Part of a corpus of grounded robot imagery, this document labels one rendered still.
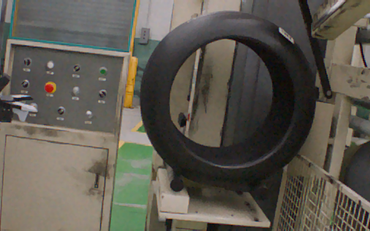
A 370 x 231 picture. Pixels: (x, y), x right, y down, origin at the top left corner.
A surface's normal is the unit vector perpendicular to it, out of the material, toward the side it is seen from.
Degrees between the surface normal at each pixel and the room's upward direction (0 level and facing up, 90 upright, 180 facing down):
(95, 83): 90
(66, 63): 90
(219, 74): 90
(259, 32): 80
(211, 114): 90
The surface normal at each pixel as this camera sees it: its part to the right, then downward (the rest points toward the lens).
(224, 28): 0.07, -0.04
